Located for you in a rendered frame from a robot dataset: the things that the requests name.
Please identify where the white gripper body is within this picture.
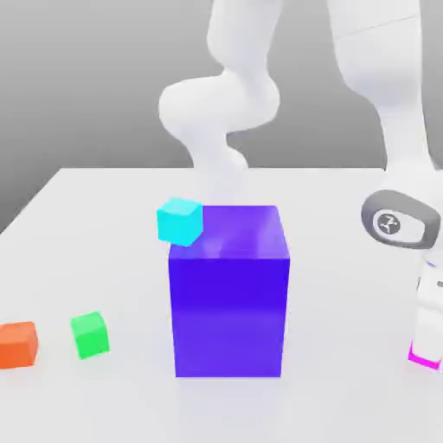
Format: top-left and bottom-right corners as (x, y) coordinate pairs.
(415, 266), (443, 312)

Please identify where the small magenta cube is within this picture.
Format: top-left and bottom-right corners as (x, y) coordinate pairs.
(407, 339), (443, 370)

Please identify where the small cyan cube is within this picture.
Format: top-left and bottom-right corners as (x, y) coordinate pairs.
(156, 196), (204, 247)

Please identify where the small green cube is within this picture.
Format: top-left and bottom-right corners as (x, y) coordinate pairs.
(69, 311), (111, 361)

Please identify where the small orange cube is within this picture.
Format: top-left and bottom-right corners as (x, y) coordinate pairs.
(0, 320), (40, 370)

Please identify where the large purple box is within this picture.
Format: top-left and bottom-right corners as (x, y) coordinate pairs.
(168, 204), (292, 379)

